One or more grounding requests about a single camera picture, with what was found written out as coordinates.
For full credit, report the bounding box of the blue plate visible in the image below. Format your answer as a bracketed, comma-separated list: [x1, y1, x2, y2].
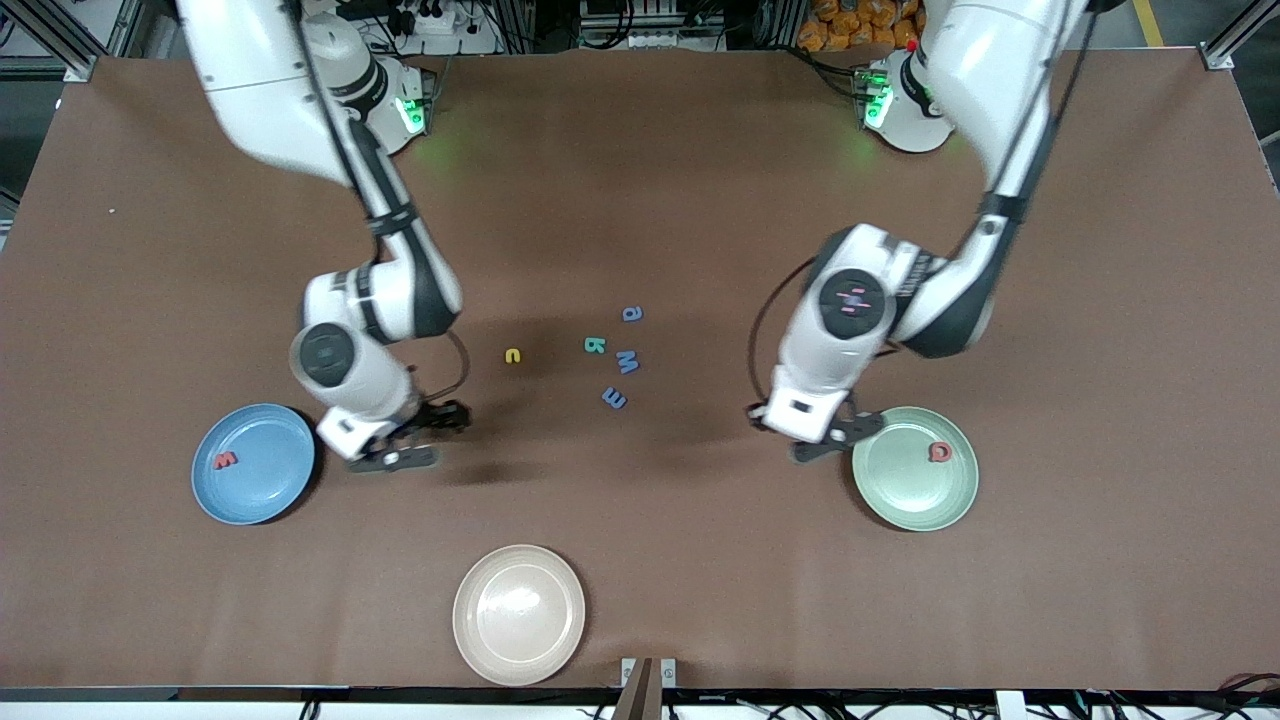
[191, 403, 316, 526]

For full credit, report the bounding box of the green plate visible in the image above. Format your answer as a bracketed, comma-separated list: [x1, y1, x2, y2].
[851, 406, 980, 532]

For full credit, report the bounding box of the beige plate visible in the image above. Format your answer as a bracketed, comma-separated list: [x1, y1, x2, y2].
[452, 544, 587, 687]

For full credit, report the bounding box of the white power strip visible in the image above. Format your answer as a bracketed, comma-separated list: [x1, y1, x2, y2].
[385, 0, 501, 57]

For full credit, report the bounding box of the orange bags pile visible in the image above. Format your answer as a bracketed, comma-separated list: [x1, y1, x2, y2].
[798, 0, 926, 53]

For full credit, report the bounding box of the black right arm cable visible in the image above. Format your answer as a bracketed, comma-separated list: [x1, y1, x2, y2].
[285, 0, 472, 403]

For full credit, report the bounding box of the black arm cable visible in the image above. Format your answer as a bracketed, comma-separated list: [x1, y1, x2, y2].
[747, 0, 1093, 407]
[285, 0, 472, 403]

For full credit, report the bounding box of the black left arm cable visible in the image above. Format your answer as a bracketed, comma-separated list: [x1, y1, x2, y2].
[747, 0, 1093, 407]

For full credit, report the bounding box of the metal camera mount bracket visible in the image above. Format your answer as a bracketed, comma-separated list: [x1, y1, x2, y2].
[612, 657, 678, 720]

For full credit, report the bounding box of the white table edge rail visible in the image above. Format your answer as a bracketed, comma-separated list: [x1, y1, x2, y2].
[0, 688, 1280, 720]

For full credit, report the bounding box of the metal rack with cables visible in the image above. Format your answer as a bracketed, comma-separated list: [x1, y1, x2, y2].
[575, 0, 726, 51]

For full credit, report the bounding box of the aluminium frame profile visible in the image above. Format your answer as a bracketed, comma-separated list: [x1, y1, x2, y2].
[0, 0, 141, 83]
[1200, 0, 1280, 71]

